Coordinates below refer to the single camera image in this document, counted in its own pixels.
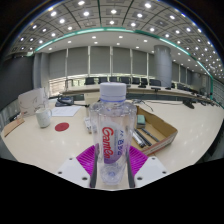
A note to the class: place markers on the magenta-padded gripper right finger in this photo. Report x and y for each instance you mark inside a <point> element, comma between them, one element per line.
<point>139,160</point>

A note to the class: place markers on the group of ceiling lights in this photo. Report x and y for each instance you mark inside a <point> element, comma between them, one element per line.
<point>114,11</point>

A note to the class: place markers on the white ceramic mug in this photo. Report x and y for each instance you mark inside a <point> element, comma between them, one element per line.
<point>43,117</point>

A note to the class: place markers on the black desk microphone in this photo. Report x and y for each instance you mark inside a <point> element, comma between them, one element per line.
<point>188,104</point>

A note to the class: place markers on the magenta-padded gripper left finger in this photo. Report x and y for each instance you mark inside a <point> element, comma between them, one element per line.
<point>85,160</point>

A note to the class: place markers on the clear plastic water bottle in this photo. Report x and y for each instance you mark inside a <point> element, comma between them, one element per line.
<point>112,133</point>

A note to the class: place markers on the small green block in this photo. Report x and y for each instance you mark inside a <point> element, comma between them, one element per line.
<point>141,120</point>

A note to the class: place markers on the black desk console unit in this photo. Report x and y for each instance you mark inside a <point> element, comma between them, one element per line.
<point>65,101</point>

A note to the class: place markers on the black pen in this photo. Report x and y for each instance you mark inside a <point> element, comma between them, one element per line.
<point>150,134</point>
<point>141,138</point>

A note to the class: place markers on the group of black desk units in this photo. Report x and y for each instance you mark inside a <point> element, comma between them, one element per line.
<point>155,88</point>

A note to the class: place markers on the flat round red coaster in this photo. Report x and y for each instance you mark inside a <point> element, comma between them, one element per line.
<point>62,126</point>

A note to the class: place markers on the white remote control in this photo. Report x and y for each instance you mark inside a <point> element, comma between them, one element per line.
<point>87,125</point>

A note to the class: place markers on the long curved conference desk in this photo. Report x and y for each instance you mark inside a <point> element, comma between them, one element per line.
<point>83,88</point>

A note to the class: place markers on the brown open cardboard box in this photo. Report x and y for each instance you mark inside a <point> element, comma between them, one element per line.
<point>163,131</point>

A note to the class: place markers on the white cardboard paper box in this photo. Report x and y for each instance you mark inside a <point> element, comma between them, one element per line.
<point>31,101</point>

